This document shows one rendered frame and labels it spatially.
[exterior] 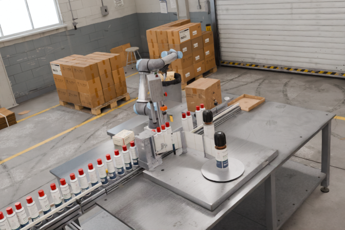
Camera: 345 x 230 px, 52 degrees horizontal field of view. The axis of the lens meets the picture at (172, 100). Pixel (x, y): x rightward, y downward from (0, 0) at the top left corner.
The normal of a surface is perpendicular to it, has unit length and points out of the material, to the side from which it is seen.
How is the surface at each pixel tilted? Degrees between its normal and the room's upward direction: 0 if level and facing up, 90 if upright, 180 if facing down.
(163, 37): 90
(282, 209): 0
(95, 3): 90
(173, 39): 91
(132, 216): 0
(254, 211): 0
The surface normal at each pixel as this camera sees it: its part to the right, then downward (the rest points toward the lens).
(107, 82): 0.76, 0.17
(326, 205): -0.14, -0.92
